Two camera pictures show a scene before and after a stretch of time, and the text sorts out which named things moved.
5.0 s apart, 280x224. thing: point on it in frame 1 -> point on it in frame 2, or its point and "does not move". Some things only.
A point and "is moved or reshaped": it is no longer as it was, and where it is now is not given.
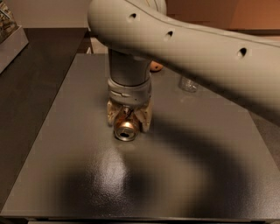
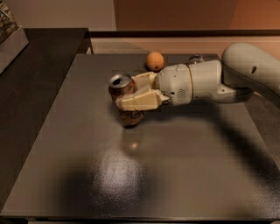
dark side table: (29, 87) does not move
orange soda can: (126, 126) is moved or reshaped
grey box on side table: (12, 36) does not move
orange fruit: (155, 66) does not move
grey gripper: (129, 94) -> (174, 82)
